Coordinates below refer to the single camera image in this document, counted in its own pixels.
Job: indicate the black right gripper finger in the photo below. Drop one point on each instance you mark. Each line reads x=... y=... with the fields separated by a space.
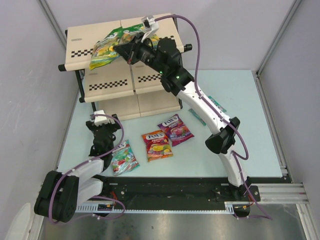
x=139 y=38
x=125 y=50

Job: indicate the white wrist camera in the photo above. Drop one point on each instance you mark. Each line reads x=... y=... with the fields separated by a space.
x=151 y=26
x=99 y=118

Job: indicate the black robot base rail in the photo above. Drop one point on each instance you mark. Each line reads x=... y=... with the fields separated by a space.
x=171 y=195

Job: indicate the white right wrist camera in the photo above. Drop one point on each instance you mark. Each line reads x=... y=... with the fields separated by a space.
x=151 y=26

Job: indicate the beige three-tier shelf rack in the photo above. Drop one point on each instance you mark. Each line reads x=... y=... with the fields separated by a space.
x=129 y=91

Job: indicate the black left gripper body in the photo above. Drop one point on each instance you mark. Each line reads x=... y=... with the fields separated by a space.
x=104 y=125

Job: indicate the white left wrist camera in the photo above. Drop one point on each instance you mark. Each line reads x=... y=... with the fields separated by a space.
x=99 y=118

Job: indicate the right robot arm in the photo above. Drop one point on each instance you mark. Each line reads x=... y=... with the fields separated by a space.
x=175 y=79

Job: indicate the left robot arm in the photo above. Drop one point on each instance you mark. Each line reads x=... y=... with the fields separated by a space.
x=62 y=192

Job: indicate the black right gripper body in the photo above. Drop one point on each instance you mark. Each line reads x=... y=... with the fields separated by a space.
x=130 y=53

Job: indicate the green spring tea candy bag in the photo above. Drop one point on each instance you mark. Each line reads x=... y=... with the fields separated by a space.
x=129 y=32

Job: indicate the orange fruits candy bag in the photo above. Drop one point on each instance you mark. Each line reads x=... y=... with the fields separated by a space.
x=157 y=145

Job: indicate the purple berries candy bag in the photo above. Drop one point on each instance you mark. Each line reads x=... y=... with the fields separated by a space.
x=176 y=130

